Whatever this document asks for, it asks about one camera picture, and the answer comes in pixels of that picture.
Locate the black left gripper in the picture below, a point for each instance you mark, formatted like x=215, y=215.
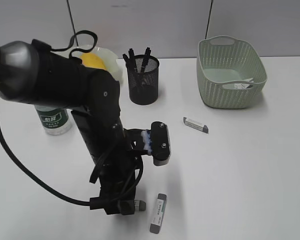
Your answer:
x=116, y=153

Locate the grey white eraser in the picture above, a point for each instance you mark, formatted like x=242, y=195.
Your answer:
x=140, y=205
x=158, y=213
x=195, y=125

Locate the clear water bottle green label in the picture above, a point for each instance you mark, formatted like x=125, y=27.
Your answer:
x=55, y=121

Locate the black marker pen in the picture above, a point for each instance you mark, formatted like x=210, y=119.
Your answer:
x=145, y=61
x=127, y=61
x=133, y=60

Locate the yellow mango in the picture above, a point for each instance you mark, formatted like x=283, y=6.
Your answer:
x=91, y=60

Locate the waste paper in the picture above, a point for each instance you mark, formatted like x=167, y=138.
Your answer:
x=246, y=84

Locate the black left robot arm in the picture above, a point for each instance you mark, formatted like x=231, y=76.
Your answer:
x=35, y=74

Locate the black mesh pen holder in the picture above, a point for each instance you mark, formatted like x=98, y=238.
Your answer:
x=144, y=86

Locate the pale green wavy plate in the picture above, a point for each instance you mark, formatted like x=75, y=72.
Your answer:
x=110, y=60

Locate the pale green woven plastic basket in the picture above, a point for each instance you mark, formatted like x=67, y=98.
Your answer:
x=221, y=62

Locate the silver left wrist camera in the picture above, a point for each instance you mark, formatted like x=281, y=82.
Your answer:
x=156, y=143

